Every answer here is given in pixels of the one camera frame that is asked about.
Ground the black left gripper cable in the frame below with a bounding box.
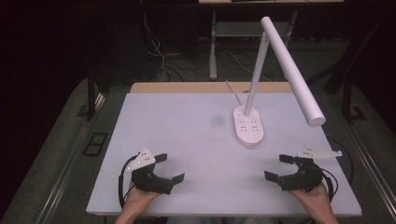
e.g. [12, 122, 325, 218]
[117, 154, 140, 209]

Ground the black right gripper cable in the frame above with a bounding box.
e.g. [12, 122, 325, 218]
[320, 136, 355, 203]

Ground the white lamp cable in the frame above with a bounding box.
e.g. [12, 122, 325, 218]
[225, 79, 244, 107]

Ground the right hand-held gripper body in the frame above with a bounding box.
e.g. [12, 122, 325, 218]
[277, 145, 344, 193]

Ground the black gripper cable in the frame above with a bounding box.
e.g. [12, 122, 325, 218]
[117, 154, 140, 209]
[320, 136, 355, 203]

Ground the person's right hand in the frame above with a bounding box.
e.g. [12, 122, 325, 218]
[288, 182, 334, 217]

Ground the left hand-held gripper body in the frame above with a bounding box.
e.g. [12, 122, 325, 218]
[126, 147, 175, 196]

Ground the black stand post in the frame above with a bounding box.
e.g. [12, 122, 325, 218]
[341, 74, 368, 123]
[86, 70, 98, 123]

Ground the person's left hand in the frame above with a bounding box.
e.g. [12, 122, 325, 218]
[121, 182, 163, 217]

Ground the grey metal stand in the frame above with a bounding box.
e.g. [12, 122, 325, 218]
[208, 10, 299, 81]

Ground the tangle of floor cables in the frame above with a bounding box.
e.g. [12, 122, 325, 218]
[138, 0, 272, 83]

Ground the black floor frame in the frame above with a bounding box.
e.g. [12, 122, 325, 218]
[81, 132, 108, 157]

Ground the white desk lamp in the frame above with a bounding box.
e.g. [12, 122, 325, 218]
[233, 16, 327, 148]

